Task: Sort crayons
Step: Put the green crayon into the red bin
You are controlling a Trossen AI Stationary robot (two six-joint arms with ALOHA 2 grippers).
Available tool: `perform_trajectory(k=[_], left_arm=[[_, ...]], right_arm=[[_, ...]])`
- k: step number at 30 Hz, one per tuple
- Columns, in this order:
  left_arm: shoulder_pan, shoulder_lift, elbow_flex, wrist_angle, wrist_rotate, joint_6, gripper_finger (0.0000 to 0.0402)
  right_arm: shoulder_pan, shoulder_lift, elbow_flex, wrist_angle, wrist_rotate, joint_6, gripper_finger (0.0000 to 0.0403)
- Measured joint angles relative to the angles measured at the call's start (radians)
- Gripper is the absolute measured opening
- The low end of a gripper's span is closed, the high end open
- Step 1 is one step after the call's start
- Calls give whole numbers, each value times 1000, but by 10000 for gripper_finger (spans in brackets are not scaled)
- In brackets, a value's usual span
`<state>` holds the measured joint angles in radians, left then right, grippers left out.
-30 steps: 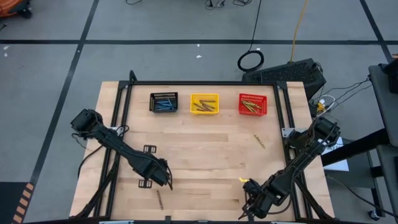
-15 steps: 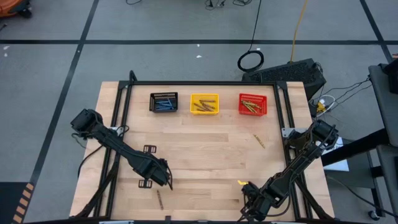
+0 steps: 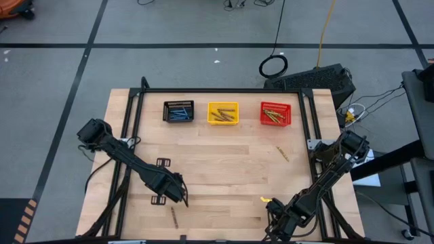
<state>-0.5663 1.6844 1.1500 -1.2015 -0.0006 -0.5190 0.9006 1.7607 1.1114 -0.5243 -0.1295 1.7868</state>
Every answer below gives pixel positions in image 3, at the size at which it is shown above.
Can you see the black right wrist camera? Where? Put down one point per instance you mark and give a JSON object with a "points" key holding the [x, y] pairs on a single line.
{"points": [[279, 230]]}

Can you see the black mat with orange stripes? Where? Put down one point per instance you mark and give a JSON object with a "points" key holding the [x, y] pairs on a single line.
{"points": [[10, 220]]}

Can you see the black plastic crate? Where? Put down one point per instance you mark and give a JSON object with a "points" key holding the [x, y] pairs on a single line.
{"points": [[315, 79]]}

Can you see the black caster wheel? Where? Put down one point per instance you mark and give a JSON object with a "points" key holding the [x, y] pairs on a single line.
{"points": [[407, 234]]}

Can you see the orange wheeled cart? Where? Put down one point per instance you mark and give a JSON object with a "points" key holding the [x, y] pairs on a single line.
{"points": [[10, 6]]}

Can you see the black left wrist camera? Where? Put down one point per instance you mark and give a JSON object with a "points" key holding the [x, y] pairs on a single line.
{"points": [[176, 191]]}

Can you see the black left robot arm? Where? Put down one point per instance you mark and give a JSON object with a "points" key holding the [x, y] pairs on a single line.
{"points": [[129, 159]]}

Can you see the yellow tag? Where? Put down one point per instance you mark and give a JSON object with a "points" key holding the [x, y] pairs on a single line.
{"points": [[265, 199]]}

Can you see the black metal beam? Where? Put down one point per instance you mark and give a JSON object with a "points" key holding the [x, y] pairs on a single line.
{"points": [[386, 162]]}

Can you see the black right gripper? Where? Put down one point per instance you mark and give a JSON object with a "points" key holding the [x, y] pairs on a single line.
{"points": [[288, 211]]}

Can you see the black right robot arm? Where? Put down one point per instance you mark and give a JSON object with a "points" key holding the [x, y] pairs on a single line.
{"points": [[325, 183]]}

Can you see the yellow plug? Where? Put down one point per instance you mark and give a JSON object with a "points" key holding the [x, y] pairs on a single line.
{"points": [[349, 117]]}

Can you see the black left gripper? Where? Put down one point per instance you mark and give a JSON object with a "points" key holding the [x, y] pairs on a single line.
{"points": [[159, 181]]}

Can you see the black aluminium table frame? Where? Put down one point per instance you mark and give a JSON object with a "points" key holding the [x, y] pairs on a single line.
{"points": [[220, 91]]}

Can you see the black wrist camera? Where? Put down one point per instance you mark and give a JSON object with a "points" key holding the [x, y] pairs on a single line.
{"points": [[176, 191], [279, 230]]}

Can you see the yellow plastic basket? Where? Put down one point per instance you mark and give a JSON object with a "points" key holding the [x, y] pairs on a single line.
{"points": [[212, 106]]}

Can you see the grey side table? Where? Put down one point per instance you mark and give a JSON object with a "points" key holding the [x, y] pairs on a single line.
{"points": [[418, 108]]}

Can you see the black plastic basket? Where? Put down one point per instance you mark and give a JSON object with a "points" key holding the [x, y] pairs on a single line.
{"points": [[166, 115]]}

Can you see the black box on side table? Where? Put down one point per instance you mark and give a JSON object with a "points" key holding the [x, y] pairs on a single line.
{"points": [[428, 83]]}

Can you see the white printed sheet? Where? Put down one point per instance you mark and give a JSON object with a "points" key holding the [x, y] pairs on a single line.
{"points": [[369, 179]]}

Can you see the red plastic basket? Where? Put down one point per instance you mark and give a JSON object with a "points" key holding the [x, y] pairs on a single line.
{"points": [[286, 106]]}

